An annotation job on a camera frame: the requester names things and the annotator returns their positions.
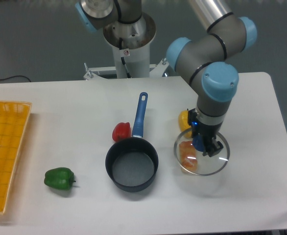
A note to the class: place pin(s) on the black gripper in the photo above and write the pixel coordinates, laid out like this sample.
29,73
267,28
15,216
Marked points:
207,128

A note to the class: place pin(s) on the glass lid with blue knob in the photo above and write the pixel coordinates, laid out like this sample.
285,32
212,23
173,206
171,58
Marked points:
206,165

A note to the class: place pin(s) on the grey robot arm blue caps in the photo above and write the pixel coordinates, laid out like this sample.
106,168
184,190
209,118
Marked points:
201,64

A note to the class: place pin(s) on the toasted bread loaf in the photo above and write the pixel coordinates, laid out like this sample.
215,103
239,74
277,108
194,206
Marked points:
187,154

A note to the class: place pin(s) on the yellow bell pepper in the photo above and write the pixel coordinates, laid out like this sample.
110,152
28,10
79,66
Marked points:
183,124

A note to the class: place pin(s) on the red bell pepper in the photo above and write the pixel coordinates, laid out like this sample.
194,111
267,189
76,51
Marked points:
121,131

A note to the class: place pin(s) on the green bell pepper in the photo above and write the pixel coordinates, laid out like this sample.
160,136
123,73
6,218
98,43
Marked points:
61,178

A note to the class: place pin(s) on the yellow woven basket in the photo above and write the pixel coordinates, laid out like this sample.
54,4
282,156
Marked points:
14,116

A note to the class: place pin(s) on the dark blue saucepan with handle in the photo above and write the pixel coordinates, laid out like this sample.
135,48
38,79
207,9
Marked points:
132,163

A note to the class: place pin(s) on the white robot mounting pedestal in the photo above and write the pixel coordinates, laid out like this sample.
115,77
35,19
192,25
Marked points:
130,44

